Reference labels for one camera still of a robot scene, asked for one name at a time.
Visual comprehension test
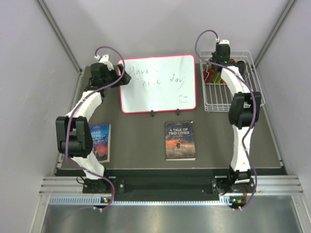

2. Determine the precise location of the red floral plate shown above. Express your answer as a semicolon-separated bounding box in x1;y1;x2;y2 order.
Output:
203;63;215;83

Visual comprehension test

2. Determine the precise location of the lime green plate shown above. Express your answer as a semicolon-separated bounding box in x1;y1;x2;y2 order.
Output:
212;74;221;83

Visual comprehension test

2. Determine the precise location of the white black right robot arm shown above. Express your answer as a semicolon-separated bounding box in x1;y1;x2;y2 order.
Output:
211;40;261;192

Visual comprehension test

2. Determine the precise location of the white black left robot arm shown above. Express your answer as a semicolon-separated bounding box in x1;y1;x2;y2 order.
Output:
55;63;131;193

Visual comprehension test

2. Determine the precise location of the dark teal ceramic plate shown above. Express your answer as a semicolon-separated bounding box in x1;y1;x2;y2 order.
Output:
236;60;246;75

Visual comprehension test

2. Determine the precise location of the pink framed whiteboard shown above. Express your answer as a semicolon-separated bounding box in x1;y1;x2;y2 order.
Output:
118;54;197;114

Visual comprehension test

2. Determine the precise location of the Jane Eyre book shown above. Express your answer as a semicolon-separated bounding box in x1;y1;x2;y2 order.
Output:
89;123;111;163

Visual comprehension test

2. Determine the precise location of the Tale of Two Cities book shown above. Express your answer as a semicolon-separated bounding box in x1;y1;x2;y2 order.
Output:
165;120;196;161

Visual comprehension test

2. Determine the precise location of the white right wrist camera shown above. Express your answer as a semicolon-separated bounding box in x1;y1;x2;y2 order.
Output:
216;37;230;45

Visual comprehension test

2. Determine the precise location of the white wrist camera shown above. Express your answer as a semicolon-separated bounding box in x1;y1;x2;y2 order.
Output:
94;54;114;71
216;37;230;45

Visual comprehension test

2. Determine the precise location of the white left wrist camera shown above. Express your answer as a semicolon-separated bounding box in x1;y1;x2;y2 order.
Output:
94;54;114;71

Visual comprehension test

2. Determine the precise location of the white wire dish rack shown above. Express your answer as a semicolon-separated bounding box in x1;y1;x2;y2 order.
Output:
200;50;265;112

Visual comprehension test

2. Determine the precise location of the aluminium frame rail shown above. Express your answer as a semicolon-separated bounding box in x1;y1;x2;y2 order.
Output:
39;175;303;207

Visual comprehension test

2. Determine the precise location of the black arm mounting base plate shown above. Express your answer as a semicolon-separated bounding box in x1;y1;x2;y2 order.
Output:
82;176;256;195

